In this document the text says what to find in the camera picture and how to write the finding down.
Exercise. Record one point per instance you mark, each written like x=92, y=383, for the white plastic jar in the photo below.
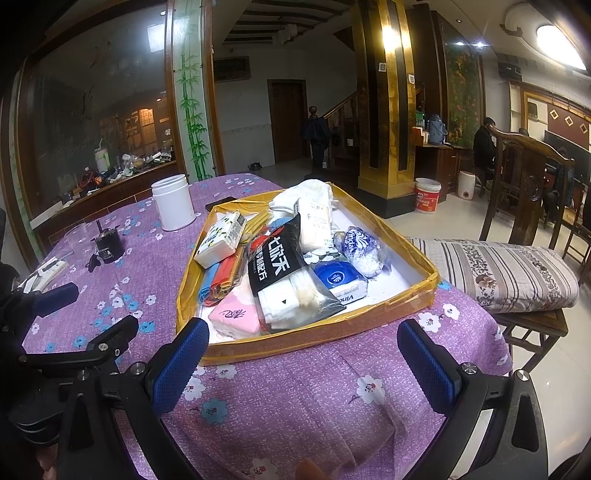
x=173, y=203

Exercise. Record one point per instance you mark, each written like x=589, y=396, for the yellow-edged shallow box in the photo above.
x=397, y=295

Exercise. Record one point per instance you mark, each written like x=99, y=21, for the white red bucket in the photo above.
x=428, y=196

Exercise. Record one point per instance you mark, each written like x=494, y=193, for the dark hanging coat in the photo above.
x=315, y=134

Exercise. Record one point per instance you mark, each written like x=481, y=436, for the brown wooden door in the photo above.
x=287, y=122

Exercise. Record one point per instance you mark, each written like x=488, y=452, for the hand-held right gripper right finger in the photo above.
x=425, y=364

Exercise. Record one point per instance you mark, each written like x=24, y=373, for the red and blue cloth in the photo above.
x=224, y=277

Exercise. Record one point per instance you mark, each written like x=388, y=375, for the blue thermos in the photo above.
x=436, y=129

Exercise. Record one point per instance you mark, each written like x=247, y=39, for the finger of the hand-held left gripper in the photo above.
x=55, y=297
x=115, y=337

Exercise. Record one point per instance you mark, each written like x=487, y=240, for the purple floral tablecloth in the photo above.
x=300, y=406

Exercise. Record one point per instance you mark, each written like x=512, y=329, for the clear plastic cup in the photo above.
x=76, y=240

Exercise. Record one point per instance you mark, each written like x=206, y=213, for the paper notebook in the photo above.
x=46, y=274

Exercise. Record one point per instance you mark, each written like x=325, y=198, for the blue white patterned pack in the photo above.
x=360, y=244

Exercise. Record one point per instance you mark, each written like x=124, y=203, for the striped floral seat cushion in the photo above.
x=498, y=272

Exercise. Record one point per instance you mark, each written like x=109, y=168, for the black cylindrical motor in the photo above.
x=108, y=247

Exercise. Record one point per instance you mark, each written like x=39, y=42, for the pink tissue pack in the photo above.
x=233, y=316

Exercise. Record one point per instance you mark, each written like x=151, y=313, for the white humidifier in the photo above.
x=466, y=185

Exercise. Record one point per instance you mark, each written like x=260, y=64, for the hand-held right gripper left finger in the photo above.
x=180, y=364

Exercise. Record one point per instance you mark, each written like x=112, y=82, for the bamboo painted pillar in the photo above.
x=194, y=92

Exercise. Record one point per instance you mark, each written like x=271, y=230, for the yellow green red sponge pack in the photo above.
x=256, y=226

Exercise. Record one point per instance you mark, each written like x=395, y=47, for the black sock packet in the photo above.
x=277, y=267

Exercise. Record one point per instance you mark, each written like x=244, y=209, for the white soft packet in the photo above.
x=316, y=228

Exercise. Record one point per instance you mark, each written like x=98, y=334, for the dark wooden chair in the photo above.
x=531, y=184

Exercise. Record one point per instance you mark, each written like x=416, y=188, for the oval ceiling light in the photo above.
x=561, y=46

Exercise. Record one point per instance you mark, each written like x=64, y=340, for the blue tissue pack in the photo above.
x=339, y=281

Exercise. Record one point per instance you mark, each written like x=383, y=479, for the black smartphone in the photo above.
x=219, y=204

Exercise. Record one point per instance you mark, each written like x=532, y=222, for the lemon print tissue pack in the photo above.
x=221, y=240

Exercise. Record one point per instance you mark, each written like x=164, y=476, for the black wall speaker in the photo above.
x=509, y=70

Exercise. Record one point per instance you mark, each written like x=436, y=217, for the wooden counter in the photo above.
x=129, y=194

